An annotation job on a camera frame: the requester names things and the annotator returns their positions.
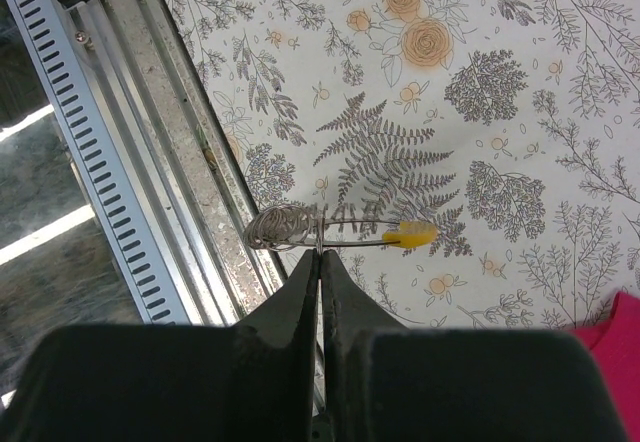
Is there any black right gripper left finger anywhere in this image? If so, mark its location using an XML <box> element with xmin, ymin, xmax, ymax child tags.
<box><xmin>1</xmin><ymin>250</ymin><xmax>319</xmax><ymax>441</ymax></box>

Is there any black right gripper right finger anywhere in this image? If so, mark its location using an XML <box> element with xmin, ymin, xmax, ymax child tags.
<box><xmin>320</xmin><ymin>251</ymin><xmax>628</xmax><ymax>441</ymax></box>

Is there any large keyring with yellow grip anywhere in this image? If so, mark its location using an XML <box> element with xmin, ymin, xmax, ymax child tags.
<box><xmin>243</xmin><ymin>202</ymin><xmax>439</xmax><ymax>252</ymax></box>

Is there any pink cloth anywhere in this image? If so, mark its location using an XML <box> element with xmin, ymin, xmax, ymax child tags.
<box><xmin>572</xmin><ymin>292</ymin><xmax>640</xmax><ymax>441</ymax></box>

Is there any floral tablecloth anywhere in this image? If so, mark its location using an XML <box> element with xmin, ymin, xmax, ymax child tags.
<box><xmin>164</xmin><ymin>0</ymin><xmax>639</xmax><ymax>329</ymax></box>

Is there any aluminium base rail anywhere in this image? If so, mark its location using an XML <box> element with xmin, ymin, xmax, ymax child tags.
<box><xmin>51</xmin><ymin>0</ymin><xmax>286</xmax><ymax>325</ymax></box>

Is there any white slotted cable duct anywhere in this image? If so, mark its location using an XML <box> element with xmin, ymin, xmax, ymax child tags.
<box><xmin>6</xmin><ymin>0</ymin><xmax>192</xmax><ymax>325</ymax></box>

